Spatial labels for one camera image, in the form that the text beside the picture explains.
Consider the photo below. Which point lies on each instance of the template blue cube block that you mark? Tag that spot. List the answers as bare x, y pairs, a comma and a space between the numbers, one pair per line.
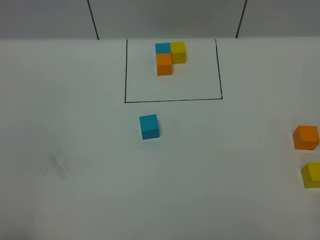
163, 48

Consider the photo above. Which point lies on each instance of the template orange cube block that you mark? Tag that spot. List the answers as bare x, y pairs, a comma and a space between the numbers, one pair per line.
164, 64

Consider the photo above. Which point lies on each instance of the template yellow cube block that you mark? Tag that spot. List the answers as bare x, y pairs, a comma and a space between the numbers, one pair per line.
178, 52

